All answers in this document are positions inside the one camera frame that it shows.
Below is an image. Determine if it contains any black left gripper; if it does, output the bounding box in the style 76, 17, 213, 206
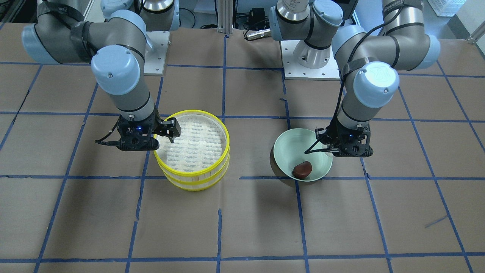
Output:
304, 121, 374, 157

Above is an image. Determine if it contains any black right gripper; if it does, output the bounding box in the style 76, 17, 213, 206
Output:
95, 109, 181, 151

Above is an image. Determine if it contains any yellow steamer layer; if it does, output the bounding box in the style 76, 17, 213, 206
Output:
163, 158, 230, 191
154, 110, 229, 184

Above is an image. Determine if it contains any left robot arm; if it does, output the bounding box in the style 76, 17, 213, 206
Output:
269, 0, 441, 157

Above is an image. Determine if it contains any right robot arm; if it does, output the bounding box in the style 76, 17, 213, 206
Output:
22, 0, 181, 151

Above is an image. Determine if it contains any white steamer cloth liner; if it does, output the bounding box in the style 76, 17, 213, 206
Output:
156, 112, 226, 173

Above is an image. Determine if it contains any brown bun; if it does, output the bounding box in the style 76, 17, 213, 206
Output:
292, 161, 313, 180

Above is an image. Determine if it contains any light green plate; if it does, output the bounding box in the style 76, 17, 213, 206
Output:
273, 128, 333, 182

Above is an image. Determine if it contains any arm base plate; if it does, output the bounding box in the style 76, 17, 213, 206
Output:
280, 40, 340, 81
144, 31, 170, 76

